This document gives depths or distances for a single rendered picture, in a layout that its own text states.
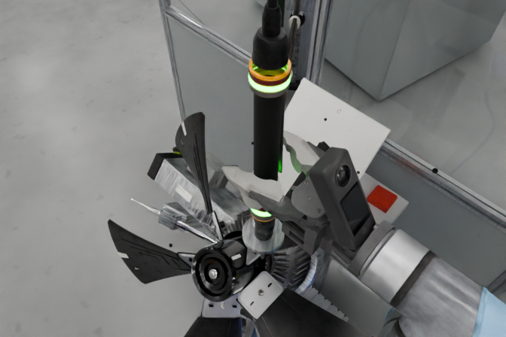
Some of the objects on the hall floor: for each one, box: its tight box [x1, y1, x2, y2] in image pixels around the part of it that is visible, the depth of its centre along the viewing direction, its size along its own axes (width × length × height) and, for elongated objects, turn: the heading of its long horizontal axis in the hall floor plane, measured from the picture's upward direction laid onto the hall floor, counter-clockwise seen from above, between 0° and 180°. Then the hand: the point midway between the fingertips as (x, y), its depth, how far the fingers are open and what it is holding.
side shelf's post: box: [312, 250, 332, 291], centre depth 183 cm, size 4×4×83 cm
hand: (253, 147), depth 57 cm, fingers open, 8 cm apart
